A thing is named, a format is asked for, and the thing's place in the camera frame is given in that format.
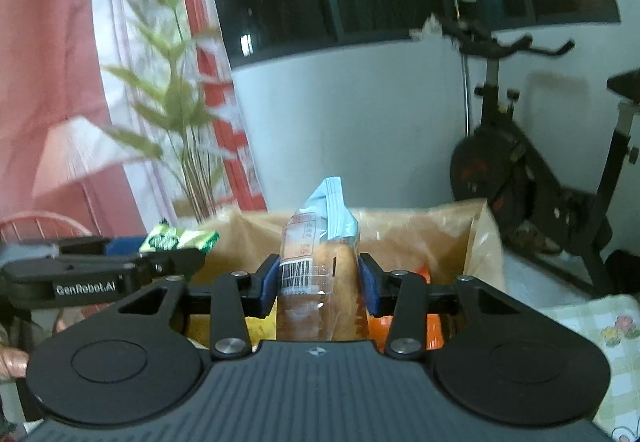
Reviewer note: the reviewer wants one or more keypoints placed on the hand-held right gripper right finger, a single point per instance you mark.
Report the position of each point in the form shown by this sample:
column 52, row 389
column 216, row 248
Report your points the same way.
column 369, row 284

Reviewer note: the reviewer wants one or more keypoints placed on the person's left hand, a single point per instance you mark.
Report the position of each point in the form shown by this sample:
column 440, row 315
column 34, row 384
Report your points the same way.
column 12, row 356

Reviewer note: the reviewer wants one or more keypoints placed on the black bag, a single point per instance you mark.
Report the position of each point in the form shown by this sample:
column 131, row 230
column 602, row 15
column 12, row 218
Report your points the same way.
column 625, row 272

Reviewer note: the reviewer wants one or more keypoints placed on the cardboard box with plastic liner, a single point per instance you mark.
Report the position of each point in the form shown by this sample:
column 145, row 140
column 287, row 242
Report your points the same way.
column 440, row 232

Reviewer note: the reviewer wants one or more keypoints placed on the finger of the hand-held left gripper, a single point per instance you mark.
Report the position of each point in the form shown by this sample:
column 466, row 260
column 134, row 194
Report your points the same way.
column 100, row 246
column 170, row 264

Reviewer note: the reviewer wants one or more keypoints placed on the printed wall cloth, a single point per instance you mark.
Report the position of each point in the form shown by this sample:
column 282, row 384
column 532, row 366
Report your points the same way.
column 65, row 72

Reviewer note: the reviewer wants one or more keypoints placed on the black exercise bike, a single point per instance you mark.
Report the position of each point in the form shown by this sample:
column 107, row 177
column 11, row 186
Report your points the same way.
column 525, row 172

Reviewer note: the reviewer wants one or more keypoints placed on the brown sandal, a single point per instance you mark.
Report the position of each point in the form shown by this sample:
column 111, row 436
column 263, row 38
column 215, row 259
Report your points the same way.
column 540, row 242

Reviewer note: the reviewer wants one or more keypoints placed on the orange snack packet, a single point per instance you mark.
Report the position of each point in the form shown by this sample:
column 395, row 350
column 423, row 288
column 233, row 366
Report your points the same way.
column 415, row 327

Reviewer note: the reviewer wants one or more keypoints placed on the crumpled white tissue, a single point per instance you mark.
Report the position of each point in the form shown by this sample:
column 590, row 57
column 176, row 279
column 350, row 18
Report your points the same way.
column 427, row 28

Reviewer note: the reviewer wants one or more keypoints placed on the metal pole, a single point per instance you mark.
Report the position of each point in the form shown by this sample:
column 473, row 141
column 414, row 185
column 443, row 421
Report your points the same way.
column 465, row 87

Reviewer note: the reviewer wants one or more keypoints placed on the blue bread packet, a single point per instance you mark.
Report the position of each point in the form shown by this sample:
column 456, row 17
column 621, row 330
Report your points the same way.
column 320, row 262

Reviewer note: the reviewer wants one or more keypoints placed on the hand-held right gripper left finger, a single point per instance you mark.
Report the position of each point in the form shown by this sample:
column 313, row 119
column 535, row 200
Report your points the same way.
column 268, row 284

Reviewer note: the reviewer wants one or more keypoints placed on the green snack packet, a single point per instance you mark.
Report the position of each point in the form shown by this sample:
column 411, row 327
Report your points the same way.
column 180, row 238

